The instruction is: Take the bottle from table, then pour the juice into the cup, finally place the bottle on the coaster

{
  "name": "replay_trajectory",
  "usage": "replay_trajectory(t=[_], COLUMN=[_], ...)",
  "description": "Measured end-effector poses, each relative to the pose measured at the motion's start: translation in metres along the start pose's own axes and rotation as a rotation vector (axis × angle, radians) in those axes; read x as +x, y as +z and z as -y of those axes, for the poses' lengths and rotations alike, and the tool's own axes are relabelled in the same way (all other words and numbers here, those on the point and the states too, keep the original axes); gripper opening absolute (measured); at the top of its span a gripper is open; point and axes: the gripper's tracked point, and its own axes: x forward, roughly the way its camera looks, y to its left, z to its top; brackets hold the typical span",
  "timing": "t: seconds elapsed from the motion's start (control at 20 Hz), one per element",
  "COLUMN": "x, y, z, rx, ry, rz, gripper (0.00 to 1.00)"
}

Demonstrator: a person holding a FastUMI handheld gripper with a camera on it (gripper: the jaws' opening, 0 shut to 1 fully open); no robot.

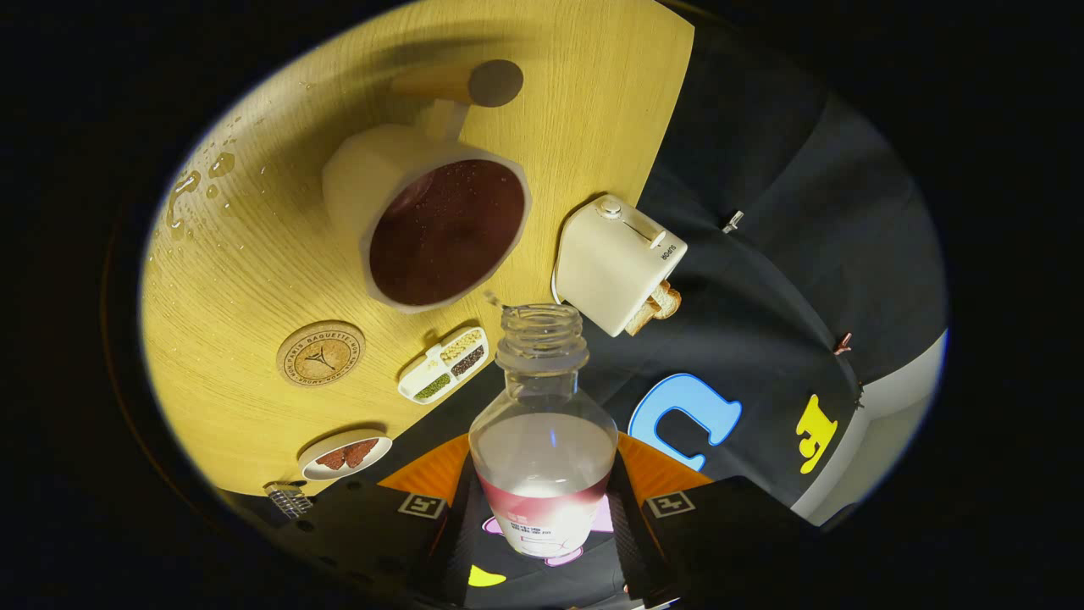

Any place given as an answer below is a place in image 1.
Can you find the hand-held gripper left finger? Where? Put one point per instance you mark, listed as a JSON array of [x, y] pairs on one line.
[[373, 529]]

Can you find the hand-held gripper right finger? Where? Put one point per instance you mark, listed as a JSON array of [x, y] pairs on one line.
[[720, 534]]

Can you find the white round plate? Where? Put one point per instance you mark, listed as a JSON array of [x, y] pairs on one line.
[[382, 445]]

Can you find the black backdrop cloth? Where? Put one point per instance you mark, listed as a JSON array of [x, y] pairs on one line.
[[762, 280]]

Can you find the toast slice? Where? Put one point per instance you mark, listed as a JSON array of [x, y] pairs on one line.
[[641, 318], [666, 301]]

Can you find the white toaster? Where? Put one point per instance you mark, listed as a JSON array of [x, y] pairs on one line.
[[605, 271]]

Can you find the wooden table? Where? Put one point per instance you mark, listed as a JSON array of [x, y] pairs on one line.
[[254, 280]]

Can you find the red clip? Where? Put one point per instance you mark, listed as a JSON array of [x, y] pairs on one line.
[[843, 343]]

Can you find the round cork coaster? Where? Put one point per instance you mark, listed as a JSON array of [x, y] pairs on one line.
[[320, 354]]

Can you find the clear juice bottle red label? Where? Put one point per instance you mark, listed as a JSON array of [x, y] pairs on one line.
[[542, 457]]

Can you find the brown meat piece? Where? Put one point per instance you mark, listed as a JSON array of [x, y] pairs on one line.
[[332, 459], [361, 452]]

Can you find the silver clip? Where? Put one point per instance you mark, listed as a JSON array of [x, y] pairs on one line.
[[732, 222]]

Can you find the white divided seed dish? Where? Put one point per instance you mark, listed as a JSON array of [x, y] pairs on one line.
[[443, 365]]

